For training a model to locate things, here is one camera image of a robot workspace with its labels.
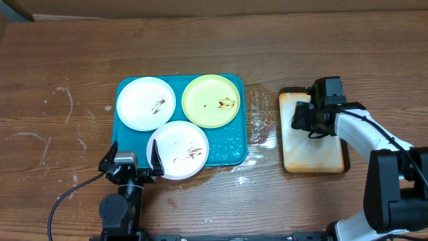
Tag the yellow-green plate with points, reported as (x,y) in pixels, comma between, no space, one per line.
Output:
(210,101)

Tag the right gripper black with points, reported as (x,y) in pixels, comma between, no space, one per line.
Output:
(301,124)

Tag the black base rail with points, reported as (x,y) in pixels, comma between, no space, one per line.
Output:
(296,236)

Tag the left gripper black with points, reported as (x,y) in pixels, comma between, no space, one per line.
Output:
(147,177)

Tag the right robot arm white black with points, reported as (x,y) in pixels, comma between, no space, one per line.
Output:
(395,196)

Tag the teal plastic tray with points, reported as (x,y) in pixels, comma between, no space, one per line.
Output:
(228,144)

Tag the black tray with soapy water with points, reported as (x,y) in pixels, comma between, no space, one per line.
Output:
(302,154)

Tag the white plate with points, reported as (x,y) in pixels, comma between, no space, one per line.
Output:
(146,103)
(182,147)

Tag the white plate top left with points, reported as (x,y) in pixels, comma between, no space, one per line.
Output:
(146,103)

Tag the white plate bottom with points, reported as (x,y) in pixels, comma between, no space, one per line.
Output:
(182,147)

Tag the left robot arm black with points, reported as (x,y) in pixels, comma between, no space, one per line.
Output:
(121,211)

